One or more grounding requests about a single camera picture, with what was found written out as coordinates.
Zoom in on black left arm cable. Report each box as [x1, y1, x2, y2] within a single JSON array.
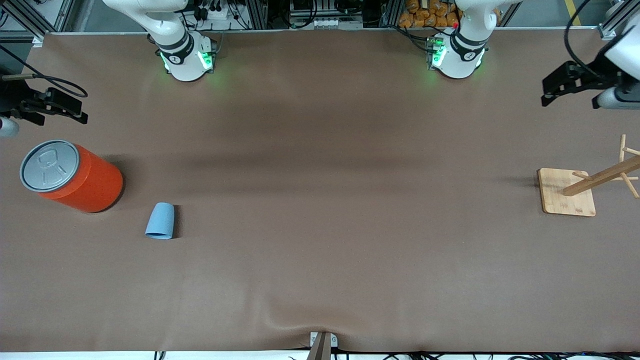
[[564, 0, 608, 76]]

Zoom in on orange snack bags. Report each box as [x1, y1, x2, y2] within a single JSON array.
[[398, 0, 461, 29]]

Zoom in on white connector block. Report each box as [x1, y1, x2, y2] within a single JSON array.
[[312, 17, 364, 30]]

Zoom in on metal camera pole bracket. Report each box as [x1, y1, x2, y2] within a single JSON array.
[[310, 331, 339, 360]]

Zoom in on light blue plastic cup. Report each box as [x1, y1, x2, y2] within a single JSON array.
[[145, 202, 176, 240]]

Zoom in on orange can with grey lid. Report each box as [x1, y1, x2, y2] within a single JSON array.
[[19, 139, 124, 214]]

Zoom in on white power strip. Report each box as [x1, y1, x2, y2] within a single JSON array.
[[199, 5, 237, 22]]

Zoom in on wooden mug tree stand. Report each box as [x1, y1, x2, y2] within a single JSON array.
[[538, 134, 640, 217]]

